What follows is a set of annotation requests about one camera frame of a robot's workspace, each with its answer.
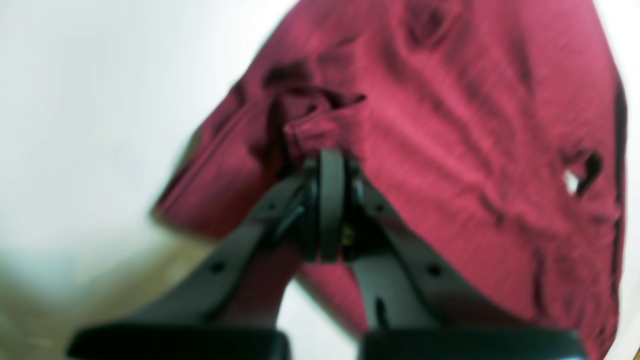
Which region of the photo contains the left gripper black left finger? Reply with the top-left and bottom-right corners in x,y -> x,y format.
66,159 -> 320,360

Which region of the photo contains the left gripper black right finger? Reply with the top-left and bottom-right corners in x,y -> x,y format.
320,149 -> 586,360

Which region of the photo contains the dark red t-shirt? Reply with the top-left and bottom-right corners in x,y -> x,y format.
154,0 -> 626,360

